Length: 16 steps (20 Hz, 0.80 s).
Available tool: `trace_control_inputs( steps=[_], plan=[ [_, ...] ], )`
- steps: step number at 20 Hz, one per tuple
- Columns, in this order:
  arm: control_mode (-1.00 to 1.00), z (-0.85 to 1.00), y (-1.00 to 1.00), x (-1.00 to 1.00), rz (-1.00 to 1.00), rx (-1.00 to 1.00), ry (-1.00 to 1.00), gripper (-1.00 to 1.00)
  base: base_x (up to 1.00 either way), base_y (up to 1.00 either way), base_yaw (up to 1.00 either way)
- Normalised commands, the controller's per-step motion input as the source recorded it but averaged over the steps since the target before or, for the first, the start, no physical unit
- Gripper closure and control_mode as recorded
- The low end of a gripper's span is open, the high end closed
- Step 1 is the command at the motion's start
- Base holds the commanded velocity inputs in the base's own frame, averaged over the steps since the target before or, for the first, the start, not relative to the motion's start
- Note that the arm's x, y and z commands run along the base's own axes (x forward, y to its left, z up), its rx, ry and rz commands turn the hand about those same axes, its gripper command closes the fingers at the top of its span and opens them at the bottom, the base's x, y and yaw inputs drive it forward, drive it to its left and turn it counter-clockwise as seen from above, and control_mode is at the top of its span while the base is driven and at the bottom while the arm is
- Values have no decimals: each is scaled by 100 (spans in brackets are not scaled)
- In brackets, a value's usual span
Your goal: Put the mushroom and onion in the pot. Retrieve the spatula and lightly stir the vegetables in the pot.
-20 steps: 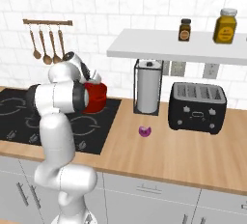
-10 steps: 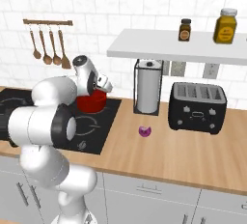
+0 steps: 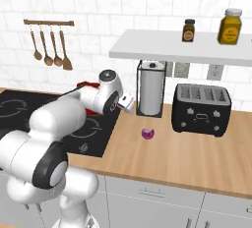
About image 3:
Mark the red pot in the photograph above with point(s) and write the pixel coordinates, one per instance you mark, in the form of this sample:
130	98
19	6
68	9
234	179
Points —
86	84

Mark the grey wall outlet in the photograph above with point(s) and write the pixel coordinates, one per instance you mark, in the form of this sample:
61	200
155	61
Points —
169	69
215	71
181	70

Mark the black toaster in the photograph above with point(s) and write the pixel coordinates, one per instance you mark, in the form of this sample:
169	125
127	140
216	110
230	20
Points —
201	110

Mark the small brown spice jar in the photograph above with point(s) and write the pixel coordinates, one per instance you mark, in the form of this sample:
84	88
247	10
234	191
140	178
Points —
188	32

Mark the wooden hanging spatula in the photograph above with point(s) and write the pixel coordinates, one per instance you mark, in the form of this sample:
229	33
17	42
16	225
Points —
67	63

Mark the white wall shelf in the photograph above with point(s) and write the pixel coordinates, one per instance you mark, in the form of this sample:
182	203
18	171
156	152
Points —
170	46

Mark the black hob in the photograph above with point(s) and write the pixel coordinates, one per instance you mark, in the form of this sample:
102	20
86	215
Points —
95	130

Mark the wooden utensil rail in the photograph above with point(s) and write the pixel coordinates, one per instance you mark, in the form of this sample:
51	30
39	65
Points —
49	22

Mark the white paper towel roll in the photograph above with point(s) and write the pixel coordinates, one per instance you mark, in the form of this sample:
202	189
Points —
151	91

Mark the purple onion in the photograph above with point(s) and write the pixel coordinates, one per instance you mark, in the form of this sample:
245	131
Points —
147	134

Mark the grey cupboard front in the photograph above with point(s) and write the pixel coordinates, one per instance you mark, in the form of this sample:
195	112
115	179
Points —
102	202

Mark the large yellow jar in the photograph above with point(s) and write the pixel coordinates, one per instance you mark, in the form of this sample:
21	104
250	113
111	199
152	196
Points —
229	27

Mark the small wooden hanging spoon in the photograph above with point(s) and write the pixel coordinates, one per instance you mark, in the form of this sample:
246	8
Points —
36	54

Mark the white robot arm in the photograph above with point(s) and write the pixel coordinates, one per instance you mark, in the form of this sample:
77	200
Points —
55	117

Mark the grey cupboard door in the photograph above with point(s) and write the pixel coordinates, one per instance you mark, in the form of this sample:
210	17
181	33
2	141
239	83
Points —
147	214
229	223

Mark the grey drawer front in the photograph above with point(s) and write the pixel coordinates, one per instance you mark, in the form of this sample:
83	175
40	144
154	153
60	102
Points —
226	207
124	189

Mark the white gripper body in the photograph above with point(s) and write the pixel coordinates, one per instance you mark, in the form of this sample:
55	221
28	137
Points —
130	106

